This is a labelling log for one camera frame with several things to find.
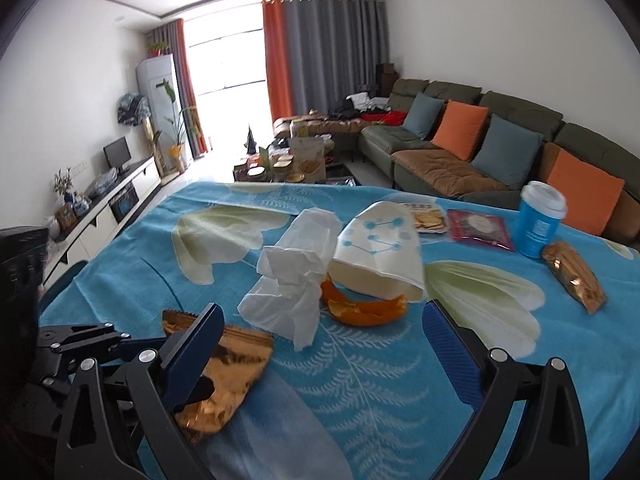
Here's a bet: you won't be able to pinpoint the orange peel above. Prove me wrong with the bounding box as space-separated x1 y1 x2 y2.
321 275 409 327

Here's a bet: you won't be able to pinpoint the gold foil wrapper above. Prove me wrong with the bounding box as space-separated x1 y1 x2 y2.
176 325 273 443

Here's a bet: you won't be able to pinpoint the white paper cup blue dots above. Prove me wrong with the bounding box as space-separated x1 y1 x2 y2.
328 202 425 302

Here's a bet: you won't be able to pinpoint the white tv cabinet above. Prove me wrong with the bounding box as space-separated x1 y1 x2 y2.
43 157 160 287

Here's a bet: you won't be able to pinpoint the gold snack packet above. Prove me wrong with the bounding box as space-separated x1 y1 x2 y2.
541 240 608 315

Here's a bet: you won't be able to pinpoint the red snack packet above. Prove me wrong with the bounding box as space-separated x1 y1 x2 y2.
447 210 514 252

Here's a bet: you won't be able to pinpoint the blue floral tablecloth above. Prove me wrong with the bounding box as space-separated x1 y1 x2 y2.
41 182 639 479

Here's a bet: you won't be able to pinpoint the clear cracker packet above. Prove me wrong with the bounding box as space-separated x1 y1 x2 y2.
406 204 448 234

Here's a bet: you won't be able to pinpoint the dried flower vase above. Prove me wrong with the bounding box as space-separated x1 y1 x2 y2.
53 168 74 206

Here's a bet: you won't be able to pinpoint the blue white-lid coffee cup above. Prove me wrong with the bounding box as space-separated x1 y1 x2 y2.
512 181 567 259

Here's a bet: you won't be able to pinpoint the near orange cushion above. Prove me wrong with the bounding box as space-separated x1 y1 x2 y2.
547 148 624 235

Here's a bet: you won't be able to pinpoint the orange cushion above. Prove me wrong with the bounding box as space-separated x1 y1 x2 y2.
547 148 624 235
432 101 489 162

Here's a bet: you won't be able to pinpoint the brown sofa seat pad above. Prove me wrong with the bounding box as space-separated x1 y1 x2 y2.
392 148 508 198

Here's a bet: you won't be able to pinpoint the black small monitor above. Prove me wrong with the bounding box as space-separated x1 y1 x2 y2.
103 138 131 174

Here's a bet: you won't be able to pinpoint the near teal cushion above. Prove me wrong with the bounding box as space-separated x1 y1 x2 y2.
471 114 542 190

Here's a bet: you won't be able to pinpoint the teal cushion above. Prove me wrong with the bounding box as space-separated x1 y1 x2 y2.
402 93 445 140
471 114 542 190

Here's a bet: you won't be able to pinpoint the green sectional sofa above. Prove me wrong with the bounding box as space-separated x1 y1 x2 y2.
358 79 639 247

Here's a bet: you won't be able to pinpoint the far orange cushion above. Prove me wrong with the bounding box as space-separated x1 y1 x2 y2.
432 101 489 162

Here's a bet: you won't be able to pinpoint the potted green plant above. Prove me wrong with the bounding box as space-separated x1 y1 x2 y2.
155 78 200 174

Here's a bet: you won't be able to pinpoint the red cloth on sofa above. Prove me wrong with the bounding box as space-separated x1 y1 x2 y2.
360 110 408 127

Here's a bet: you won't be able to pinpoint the far teal cushion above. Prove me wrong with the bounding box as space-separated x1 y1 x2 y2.
402 93 445 140

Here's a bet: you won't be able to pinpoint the kraft snack bag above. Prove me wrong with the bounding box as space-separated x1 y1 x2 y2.
288 136 326 183

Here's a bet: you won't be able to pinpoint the dark coffee table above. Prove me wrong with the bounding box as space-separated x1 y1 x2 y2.
232 133 358 186

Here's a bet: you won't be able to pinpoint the white standing air conditioner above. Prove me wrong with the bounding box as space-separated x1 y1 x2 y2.
136 54 180 172

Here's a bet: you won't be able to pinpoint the left window curtain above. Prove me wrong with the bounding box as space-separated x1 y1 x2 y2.
145 18 208 158

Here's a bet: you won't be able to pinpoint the grey orange curtain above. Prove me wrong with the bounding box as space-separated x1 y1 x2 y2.
262 0 390 120

